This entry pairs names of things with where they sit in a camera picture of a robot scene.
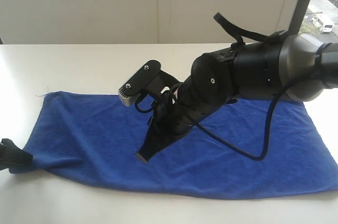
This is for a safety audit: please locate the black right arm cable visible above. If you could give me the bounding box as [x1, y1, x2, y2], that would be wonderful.
[184, 73, 317, 161]

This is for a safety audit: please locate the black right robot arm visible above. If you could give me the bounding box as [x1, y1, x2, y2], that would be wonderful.
[136, 34, 337, 162]

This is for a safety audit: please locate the beige partition panel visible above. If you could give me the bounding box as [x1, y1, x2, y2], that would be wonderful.
[1, 0, 297, 44]

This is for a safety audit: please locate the black velcro strap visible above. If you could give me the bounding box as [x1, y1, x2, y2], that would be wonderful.
[213, 12, 288, 48]

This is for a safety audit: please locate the blue microfibre towel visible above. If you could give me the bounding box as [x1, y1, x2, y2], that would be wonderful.
[10, 91, 337, 199]

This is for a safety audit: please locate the white van outside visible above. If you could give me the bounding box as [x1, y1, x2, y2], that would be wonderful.
[311, 14, 334, 33]

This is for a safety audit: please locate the dark window frame post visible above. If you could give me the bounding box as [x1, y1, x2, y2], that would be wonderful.
[288, 0, 310, 35]

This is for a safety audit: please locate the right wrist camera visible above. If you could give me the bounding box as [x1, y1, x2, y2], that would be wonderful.
[118, 60, 180, 107]

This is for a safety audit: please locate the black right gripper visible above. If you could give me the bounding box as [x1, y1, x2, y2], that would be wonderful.
[136, 82, 234, 163]

